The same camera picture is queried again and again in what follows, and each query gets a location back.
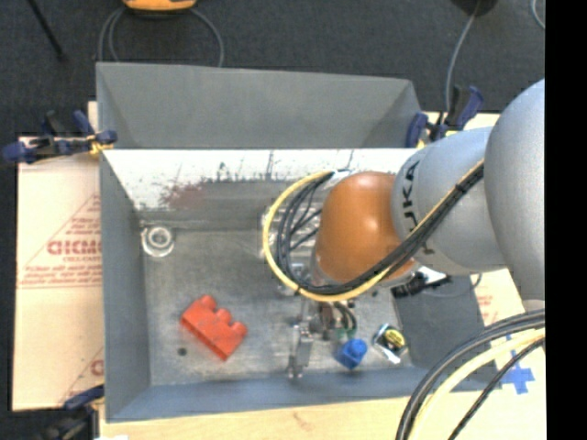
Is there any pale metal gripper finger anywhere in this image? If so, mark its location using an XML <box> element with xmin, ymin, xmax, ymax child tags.
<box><xmin>298</xmin><ymin>326</ymin><xmax>316</xmax><ymax>369</ymax></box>
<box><xmin>286</xmin><ymin>324</ymin><xmax>302</xmax><ymax>380</ymax></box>

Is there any blue toy brick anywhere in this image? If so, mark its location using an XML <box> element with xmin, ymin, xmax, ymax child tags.
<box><xmin>334</xmin><ymin>337</ymin><xmax>369</xmax><ymax>370</ymax></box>

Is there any yellow and chrome tape measure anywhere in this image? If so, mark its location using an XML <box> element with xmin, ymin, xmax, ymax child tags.
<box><xmin>371</xmin><ymin>323</ymin><xmax>409</xmax><ymax>366</ymax></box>

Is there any red toy brick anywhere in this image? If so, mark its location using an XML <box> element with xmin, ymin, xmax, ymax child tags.
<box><xmin>179</xmin><ymin>294</ymin><xmax>249</xmax><ymax>362</ymax></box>

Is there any grey metal bin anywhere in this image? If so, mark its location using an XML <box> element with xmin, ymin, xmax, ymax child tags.
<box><xmin>94</xmin><ymin>61</ymin><xmax>488</xmax><ymax>424</ymax></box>

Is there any black cylinder on white bracket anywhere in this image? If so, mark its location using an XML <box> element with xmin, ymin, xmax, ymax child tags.
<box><xmin>391</xmin><ymin>267</ymin><xmax>453</xmax><ymax>299</ymax></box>

